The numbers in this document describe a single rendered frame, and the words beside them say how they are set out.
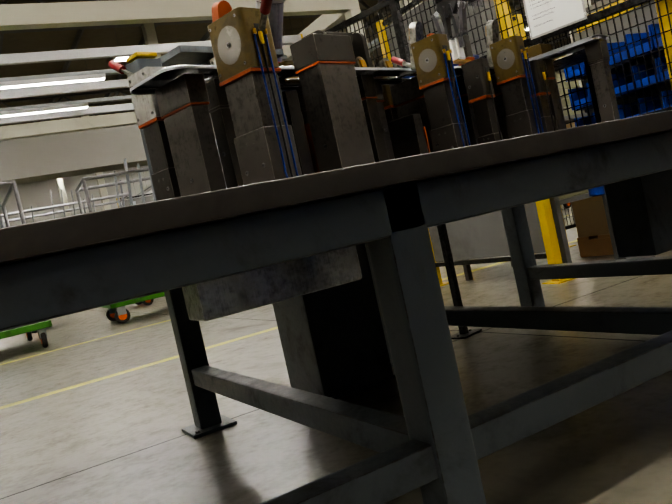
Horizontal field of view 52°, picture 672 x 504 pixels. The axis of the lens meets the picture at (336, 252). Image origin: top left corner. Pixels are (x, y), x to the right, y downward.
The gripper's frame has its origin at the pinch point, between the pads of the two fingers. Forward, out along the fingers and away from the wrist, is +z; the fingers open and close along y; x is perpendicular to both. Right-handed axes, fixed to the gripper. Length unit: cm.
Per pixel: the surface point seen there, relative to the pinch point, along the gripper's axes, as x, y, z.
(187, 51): -86, -27, -6
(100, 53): 247, -657, -225
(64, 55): 206, -669, -226
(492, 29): -7.2, 17.9, 0.2
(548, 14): 54, 7, -12
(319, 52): -87, 21, 10
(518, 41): -6.4, 24.9, 6.2
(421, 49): -43.4, 16.7, 6.8
